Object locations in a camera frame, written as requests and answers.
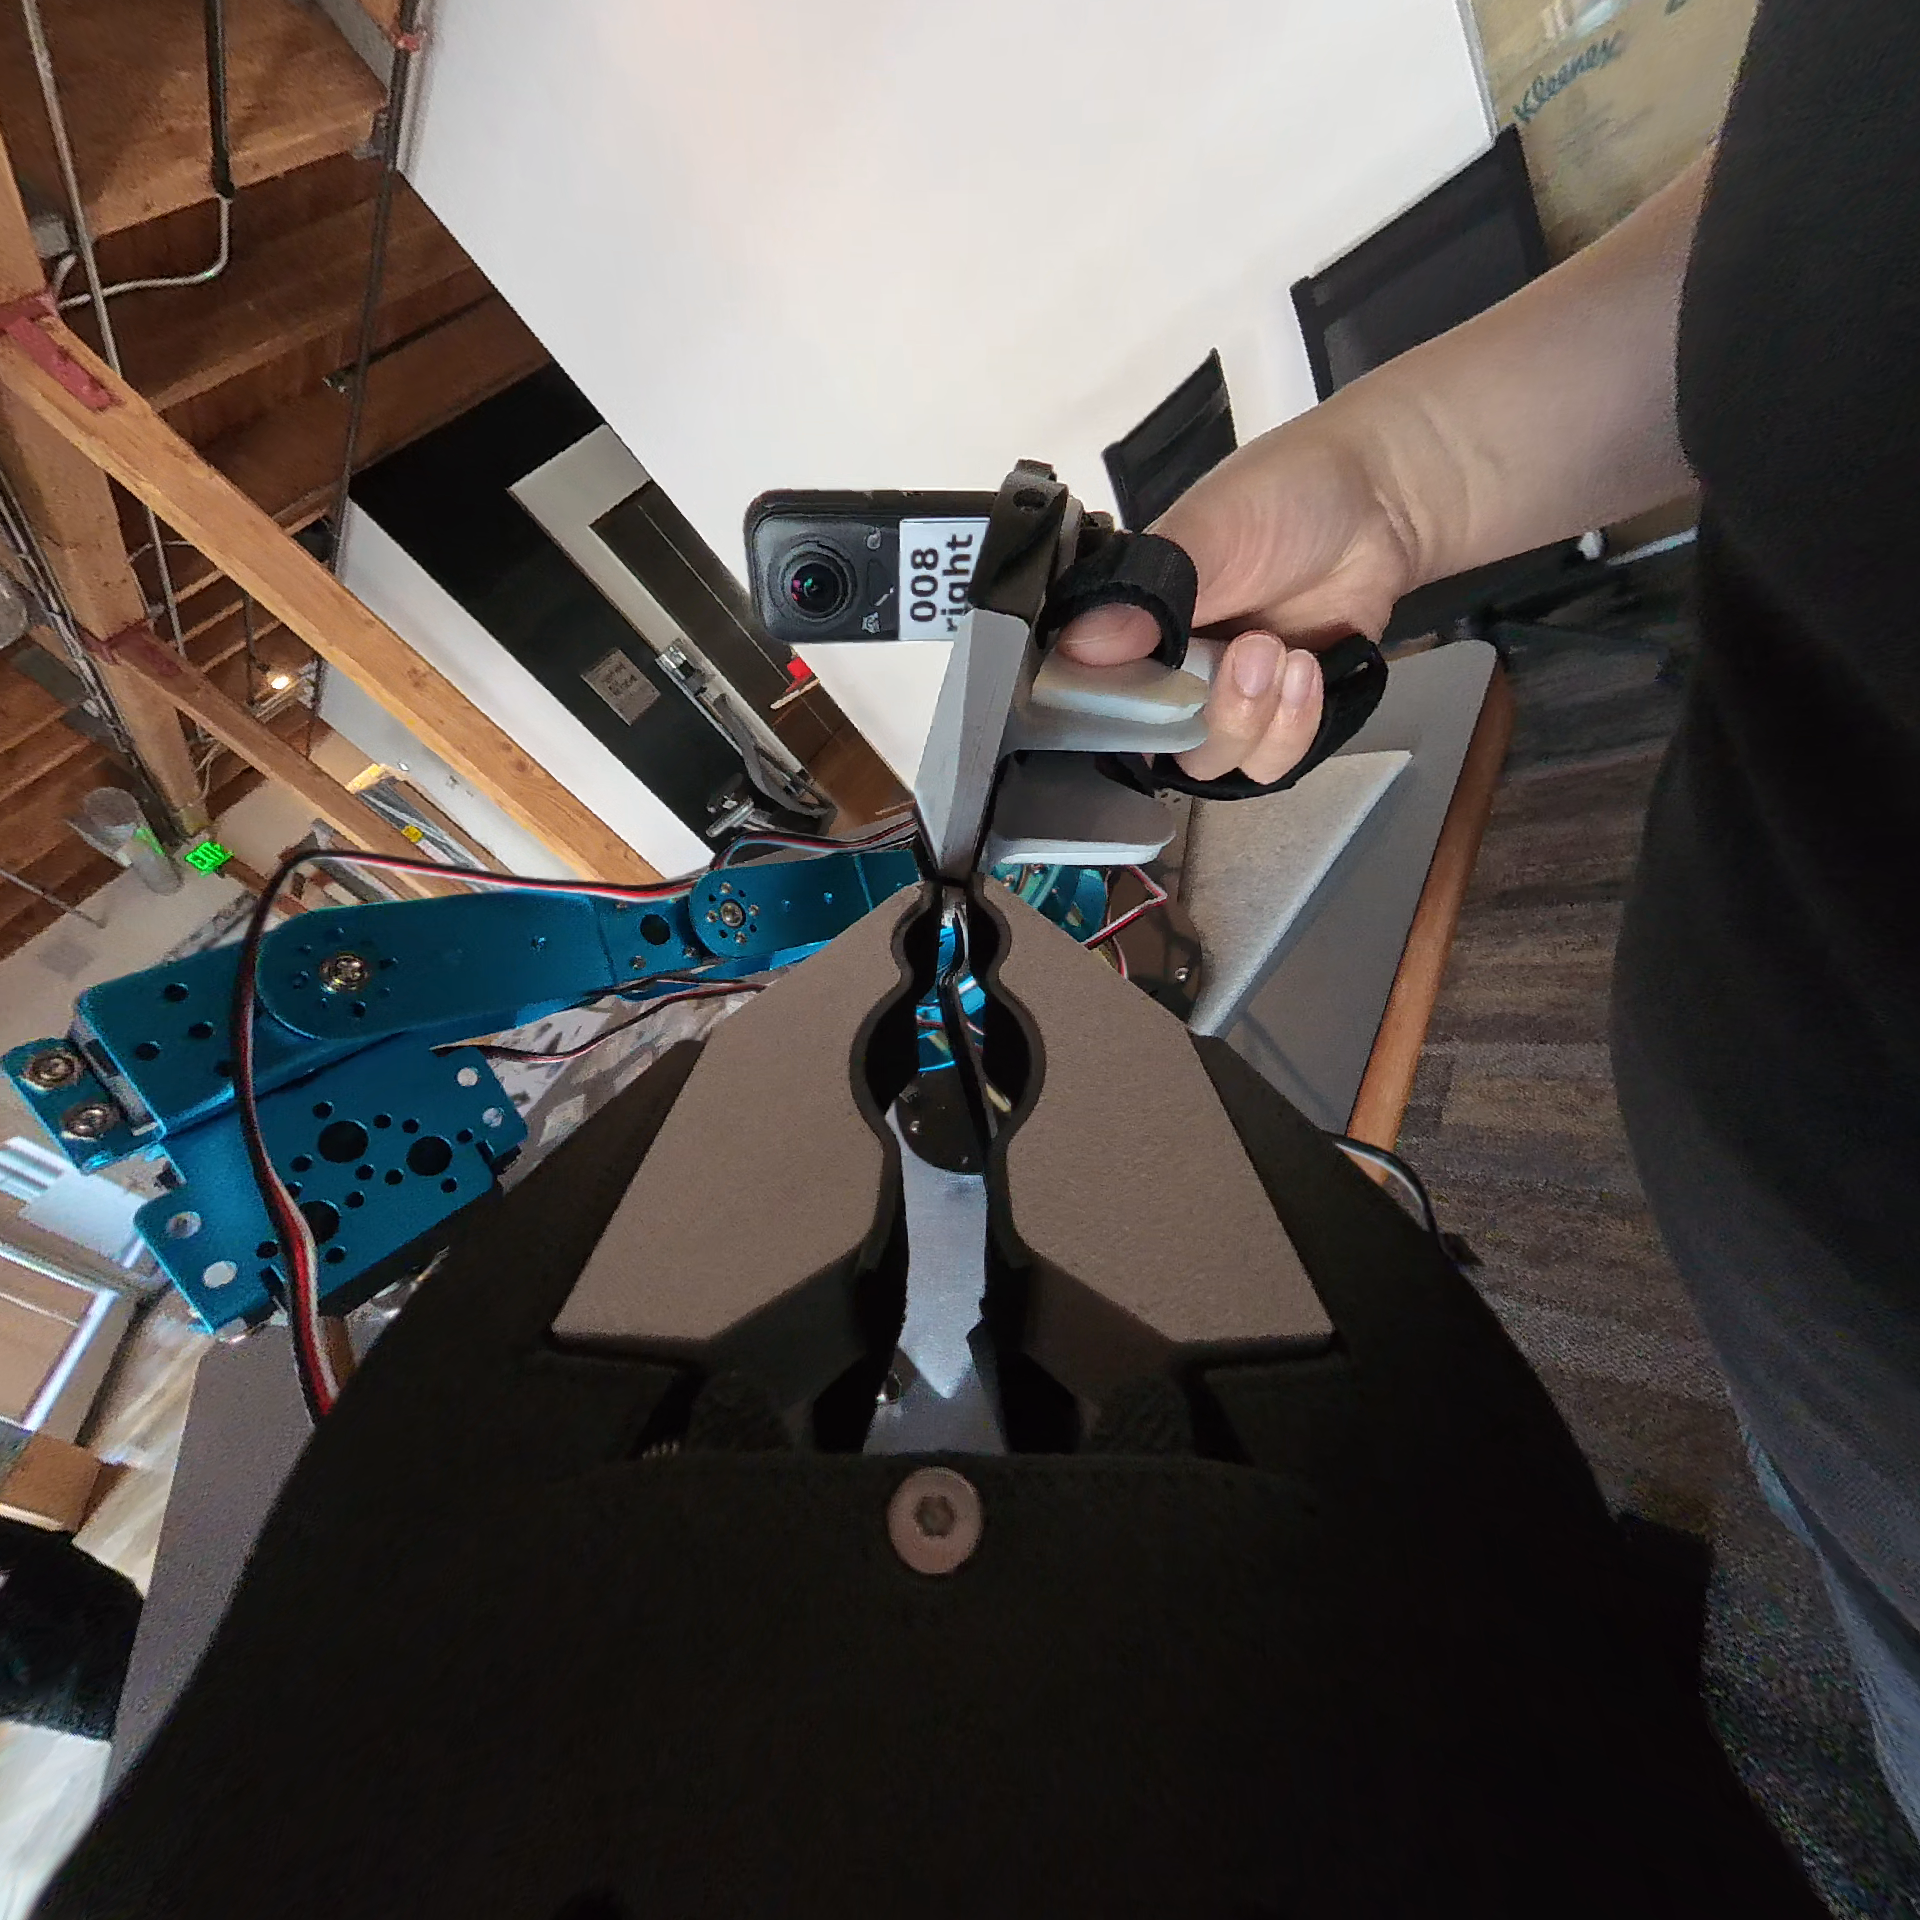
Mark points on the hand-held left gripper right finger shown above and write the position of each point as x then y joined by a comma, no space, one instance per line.
1170,1185

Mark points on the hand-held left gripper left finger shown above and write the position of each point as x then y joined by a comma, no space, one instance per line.
735,1185

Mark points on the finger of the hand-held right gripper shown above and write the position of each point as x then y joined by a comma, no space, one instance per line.
968,720
1079,832

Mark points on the blue toy robot arm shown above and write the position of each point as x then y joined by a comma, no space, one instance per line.
375,1035

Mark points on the person's right forearm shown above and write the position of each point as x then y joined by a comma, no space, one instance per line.
1560,375

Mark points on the person's right hand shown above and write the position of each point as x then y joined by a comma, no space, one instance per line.
1306,524

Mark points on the black office chair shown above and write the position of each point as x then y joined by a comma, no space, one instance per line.
1178,435
1424,283

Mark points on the white foam sheet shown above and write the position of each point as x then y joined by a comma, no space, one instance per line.
1290,868

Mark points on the green exit sign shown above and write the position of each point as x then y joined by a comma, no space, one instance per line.
205,859

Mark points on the person's dark shirt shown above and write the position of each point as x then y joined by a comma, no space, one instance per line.
1800,749

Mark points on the large cardboard box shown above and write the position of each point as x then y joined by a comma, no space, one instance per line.
1605,105

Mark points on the framed wall notice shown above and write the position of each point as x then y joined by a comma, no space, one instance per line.
618,690

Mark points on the thick wooden support post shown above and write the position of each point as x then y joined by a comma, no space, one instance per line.
299,599

